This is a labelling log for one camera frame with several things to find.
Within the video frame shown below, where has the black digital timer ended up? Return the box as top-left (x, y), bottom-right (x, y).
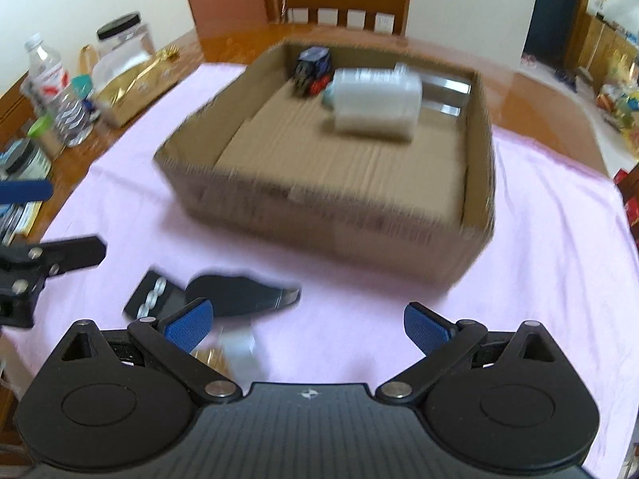
top-left (122, 268), bottom-right (186, 320)

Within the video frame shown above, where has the white medical bottle green label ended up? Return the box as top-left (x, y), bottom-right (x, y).
top-left (330, 66), bottom-right (423, 143)

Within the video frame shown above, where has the black toy train block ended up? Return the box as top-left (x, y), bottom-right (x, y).
top-left (292, 47), bottom-right (333, 96)

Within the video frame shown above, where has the dark round tin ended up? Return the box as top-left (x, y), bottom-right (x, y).
top-left (1, 139), bottom-right (52, 180)

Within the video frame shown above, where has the capsule bottle silver cap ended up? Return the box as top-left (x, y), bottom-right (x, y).
top-left (191, 325), bottom-right (268, 387)

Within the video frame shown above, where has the small green-lid container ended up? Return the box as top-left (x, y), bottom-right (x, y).
top-left (27, 115), bottom-right (65, 160)

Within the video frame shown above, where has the black teardrop-shaped device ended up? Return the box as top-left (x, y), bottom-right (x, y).
top-left (185, 273), bottom-right (301, 319)

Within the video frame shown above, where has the plastic water bottle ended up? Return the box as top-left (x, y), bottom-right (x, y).
top-left (25, 32), bottom-right (93, 147)

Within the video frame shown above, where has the gold foil tissue pack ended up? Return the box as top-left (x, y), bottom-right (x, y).
top-left (93, 47), bottom-right (181, 128)

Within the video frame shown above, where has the pink tablecloth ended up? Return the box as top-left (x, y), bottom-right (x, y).
top-left (0, 61), bottom-right (639, 479)

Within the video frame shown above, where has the jar with black lid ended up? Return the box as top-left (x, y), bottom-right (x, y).
top-left (96, 12), bottom-right (156, 75)

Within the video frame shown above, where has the open cardboard box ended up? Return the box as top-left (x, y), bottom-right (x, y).
top-left (154, 39), bottom-right (495, 285)

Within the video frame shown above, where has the wooden side cabinet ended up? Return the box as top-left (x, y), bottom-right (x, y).
top-left (564, 12), bottom-right (638, 91)

